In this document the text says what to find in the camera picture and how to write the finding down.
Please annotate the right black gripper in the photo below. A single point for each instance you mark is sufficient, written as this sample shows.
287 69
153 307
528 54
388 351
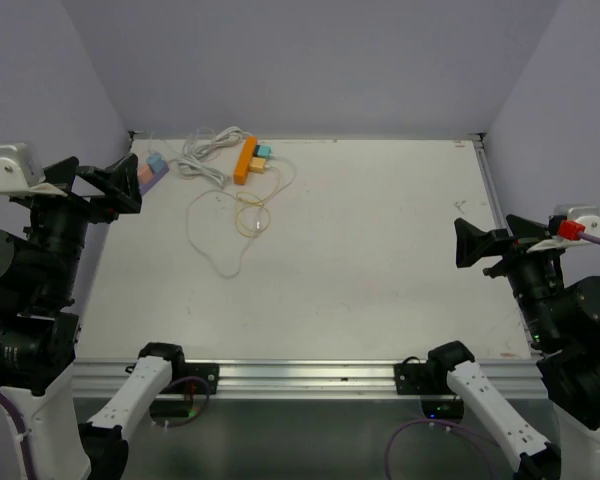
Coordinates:
524 234

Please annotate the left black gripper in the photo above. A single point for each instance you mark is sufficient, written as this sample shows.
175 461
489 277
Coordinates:
120 186

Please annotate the orange power strip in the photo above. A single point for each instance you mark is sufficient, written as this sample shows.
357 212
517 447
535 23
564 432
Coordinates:
241 170

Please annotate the yellow usb charger plug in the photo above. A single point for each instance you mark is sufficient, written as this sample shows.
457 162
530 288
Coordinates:
258 165

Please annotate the teal usb charger plug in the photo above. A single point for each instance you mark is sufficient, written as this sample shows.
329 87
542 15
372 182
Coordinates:
262 151

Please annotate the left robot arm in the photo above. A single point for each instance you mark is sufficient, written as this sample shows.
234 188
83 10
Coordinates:
39 333

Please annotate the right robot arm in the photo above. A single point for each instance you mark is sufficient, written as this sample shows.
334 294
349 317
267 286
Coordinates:
564 325

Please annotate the pink plug on purple strip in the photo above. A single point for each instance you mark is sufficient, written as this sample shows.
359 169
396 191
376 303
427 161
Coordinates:
144 174

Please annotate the blue plug on purple strip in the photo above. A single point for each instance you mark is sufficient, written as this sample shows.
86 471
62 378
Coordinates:
156 163

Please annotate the purple power strip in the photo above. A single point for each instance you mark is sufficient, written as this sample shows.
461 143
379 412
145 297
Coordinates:
156 178

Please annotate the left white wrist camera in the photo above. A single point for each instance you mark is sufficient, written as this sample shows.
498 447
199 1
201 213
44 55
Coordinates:
20 175

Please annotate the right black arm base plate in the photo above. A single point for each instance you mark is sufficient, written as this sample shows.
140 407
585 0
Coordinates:
413 376

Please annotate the aluminium front rail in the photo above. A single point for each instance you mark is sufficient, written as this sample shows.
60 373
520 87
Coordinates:
316 380

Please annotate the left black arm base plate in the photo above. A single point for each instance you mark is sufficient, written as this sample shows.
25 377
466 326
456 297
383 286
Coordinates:
194 378

